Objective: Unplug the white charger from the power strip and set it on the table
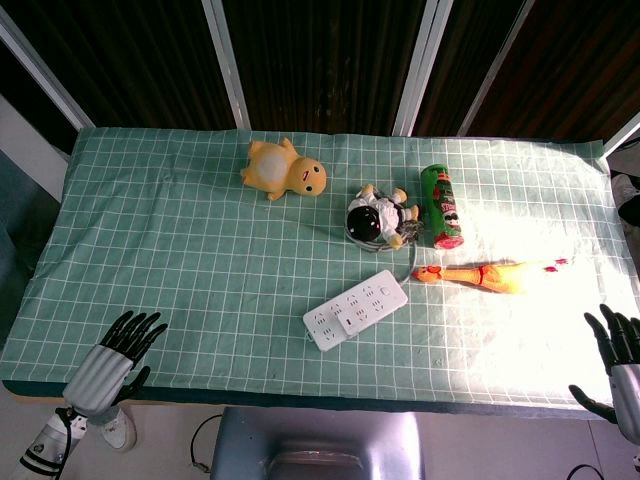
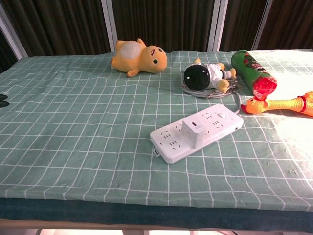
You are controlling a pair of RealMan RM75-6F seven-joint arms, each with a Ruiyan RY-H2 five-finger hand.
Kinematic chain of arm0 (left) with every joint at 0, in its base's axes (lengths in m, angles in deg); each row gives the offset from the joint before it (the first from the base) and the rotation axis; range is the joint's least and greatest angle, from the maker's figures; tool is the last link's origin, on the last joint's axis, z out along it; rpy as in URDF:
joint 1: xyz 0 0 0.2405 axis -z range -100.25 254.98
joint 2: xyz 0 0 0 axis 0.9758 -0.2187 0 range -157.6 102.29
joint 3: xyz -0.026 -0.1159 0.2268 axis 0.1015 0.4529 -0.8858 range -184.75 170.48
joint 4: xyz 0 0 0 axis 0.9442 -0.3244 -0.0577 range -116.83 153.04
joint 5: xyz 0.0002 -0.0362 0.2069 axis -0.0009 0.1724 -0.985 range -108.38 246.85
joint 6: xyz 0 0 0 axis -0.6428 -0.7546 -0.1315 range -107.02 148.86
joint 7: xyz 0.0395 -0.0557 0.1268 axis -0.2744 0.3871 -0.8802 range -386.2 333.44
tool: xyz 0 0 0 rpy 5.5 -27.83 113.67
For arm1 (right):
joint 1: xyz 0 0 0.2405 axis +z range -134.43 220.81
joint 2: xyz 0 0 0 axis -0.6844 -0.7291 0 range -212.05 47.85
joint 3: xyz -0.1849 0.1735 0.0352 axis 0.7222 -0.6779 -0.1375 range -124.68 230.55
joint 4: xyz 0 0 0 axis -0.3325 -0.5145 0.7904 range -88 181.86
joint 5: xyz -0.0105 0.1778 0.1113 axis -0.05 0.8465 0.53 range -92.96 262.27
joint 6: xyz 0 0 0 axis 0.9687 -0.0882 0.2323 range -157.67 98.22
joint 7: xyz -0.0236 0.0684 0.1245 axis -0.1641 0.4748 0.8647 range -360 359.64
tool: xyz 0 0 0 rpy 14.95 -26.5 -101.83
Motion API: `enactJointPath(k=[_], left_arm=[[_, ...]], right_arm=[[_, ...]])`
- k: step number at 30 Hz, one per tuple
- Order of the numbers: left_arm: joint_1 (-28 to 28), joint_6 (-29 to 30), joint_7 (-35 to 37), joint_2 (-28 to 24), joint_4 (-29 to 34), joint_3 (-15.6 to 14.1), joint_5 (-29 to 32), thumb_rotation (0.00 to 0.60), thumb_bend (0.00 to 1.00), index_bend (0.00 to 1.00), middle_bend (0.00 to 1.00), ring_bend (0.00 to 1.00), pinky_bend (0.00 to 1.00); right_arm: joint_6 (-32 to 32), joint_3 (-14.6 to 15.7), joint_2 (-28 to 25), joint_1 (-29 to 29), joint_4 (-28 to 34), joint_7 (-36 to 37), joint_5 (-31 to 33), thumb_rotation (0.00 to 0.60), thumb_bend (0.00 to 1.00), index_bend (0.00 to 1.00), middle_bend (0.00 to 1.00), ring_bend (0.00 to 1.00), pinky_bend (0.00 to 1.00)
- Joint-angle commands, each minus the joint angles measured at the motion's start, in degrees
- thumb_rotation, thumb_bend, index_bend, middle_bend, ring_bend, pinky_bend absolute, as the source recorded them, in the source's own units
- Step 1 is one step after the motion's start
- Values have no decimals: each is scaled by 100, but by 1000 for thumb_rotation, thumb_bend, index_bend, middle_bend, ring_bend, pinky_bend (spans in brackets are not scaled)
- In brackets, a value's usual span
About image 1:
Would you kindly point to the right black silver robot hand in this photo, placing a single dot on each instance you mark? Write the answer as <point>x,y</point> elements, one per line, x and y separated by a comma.
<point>627,385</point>

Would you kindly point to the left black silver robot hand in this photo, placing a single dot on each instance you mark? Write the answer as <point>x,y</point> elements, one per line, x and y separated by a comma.
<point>97,372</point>

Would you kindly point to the white power adapter plug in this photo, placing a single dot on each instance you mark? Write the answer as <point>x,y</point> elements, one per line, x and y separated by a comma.
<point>346,323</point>

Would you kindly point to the white power strip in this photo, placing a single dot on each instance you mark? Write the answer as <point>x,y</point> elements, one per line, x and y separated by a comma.
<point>356,309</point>

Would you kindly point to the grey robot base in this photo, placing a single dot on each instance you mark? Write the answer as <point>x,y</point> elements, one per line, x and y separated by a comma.
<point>320,445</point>

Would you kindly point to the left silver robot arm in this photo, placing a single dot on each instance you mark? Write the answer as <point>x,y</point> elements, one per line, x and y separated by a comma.
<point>47,442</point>

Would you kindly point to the white shoe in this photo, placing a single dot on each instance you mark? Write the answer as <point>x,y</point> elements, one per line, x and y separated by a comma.
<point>117,425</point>

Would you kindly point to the green checkered tablecloth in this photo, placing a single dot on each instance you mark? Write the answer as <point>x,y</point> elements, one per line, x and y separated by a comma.
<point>200,250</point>

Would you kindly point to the orange rubber chicken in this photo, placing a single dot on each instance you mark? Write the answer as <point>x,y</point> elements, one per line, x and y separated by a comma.
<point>480,277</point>

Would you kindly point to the green chips can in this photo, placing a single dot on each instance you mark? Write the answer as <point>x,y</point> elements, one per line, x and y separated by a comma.
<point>442,207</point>

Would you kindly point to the yellow plush toy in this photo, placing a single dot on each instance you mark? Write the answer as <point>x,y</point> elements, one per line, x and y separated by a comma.
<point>282,167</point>

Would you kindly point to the astronaut plush doll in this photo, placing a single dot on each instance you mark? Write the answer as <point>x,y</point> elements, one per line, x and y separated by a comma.
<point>367,220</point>

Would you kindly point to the dark brown curtain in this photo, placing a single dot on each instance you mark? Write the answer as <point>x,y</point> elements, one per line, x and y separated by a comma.
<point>325,60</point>

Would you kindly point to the white aluminium frame post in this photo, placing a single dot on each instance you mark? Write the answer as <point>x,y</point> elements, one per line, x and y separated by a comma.
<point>495,70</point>
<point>422,65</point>
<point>45,75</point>
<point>622,135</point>
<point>227,65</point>

